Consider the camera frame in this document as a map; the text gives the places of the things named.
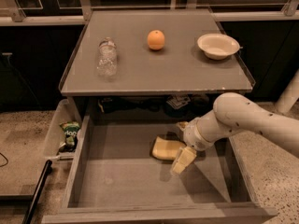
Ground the black cable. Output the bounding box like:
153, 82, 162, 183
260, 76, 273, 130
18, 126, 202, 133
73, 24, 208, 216
0, 152, 9, 168

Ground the black pole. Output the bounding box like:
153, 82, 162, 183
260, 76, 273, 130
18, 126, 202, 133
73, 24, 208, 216
22, 160, 52, 224

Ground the grey metal railing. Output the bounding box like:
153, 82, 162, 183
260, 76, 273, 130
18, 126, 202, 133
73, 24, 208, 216
0, 0, 299, 23

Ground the dark clutter inside cabinet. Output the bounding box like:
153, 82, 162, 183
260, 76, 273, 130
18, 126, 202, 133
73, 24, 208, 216
97, 94, 212, 118

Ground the orange fruit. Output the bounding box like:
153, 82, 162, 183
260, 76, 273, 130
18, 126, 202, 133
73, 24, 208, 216
147, 30, 165, 50

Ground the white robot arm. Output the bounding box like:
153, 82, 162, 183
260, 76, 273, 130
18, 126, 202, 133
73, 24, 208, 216
171, 92, 299, 175

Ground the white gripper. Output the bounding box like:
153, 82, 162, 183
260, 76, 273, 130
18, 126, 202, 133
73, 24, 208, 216
171, 118, 213, 175

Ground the green snack bag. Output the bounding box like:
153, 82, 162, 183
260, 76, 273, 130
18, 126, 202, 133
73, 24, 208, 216
59, 121, 80, 152

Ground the grey cabinet counter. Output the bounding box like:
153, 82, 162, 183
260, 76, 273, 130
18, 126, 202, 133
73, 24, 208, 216
60, 9, 255, 105

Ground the yellow sponge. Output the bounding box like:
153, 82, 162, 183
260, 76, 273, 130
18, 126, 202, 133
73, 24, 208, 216
152, 137, 185, 161

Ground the grey open top drawer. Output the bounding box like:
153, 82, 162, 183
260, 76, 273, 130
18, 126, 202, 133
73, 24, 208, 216
42, 115, 277, 224

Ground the clear plastic water bottle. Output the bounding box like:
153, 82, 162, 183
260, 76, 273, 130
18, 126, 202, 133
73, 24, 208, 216
97, 37, 118, 77

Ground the clear plastic storage bin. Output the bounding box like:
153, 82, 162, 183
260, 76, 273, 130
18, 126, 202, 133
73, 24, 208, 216
43, 99, 81, 161

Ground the white bowl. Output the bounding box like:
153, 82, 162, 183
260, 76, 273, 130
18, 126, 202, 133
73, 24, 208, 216
197, 34, 240, 61

